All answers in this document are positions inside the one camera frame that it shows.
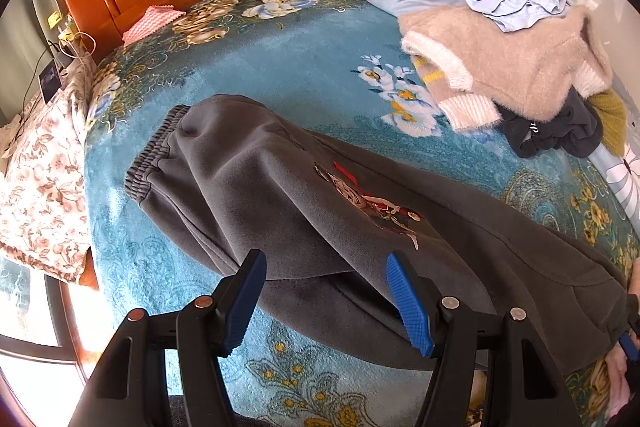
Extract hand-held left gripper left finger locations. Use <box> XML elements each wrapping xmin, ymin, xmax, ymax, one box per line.
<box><xmin>67</xmin><ymin>249</ymin><xmax>268</xmax><ymax>427</ymax></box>

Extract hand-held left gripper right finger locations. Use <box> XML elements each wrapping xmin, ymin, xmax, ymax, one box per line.
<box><xmin>385</xmin><ymin>251</ymin><xmax>583</xmax><ymax>427</ymax></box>

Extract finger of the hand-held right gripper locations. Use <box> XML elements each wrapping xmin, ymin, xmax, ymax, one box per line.
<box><xmin>617</xmin><ymin>302</ymin><xmax>640</xmax><ymax>363</ymax></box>

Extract grey printed sweatpants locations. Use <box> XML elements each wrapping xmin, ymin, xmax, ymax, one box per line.
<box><xmin>125</xmin><ymin>94</ymin><xmax>638</xmax><ymax>370</ymax></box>

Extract grey yellow-striped garment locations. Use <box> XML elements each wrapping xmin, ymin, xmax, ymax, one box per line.
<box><xmin>414</xmin><ymin>54</ymin><xmax>453</xmax><ymax>104</ymax></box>

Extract black garment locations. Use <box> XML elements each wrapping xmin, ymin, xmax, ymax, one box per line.
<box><xmin>501</xmin><ymin>94</ymin><xmax>603</xmax><ymax>159</ymax></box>

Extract olive green knit garment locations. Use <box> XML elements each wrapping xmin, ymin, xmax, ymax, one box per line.
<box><xmin>587</xmin><ymin>88</ymin><xmax>628</xmax><ymax>158</ymax></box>

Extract white brown floral quilt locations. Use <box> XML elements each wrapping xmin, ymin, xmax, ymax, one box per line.
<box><xmin>0</xmin><ymin>57</ymin><xmax>98</xmax><ymax>283</ymax></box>

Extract teal floral blanket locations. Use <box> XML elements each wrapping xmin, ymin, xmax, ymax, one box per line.
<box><xmin>82</xmin><ymin>0</ymin><xmax>640</xmax><ymax>427</ymax></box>

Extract beige fuzzy sweater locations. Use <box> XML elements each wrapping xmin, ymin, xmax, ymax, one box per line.
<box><xmin>398</xmin><ymin>4</ymin><xmax>615</xmax><ymax>131</ymax></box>

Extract black phone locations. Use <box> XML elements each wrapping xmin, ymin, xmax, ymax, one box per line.
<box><xmin>39</xmin><ymin>63</ymin><xmax>63</xmax><ymax>104</ymax></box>

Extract pink wavy-striped cloth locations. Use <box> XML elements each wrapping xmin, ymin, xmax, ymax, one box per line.
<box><xmin>121</xmin><ymin>5</ymin><xmax>187</xmax><ymax>48</ymax></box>

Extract dark window frame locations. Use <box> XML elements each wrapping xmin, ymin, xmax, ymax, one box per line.
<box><xmin>0</xmin><ymin>257</ymin><xmax>101</xmax><ymax>388</ymax></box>

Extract black cable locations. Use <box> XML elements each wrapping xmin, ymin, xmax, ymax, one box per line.
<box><xmin>10</xmin><ymin>39</ymin><xmax>57</xmax><ymax>142</ymax></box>

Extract white cable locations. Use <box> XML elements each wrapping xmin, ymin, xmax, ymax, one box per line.
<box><xmin>60</xmin><ymin>32</ymin><xmax>98</xmax><ymax>58</ymax></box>

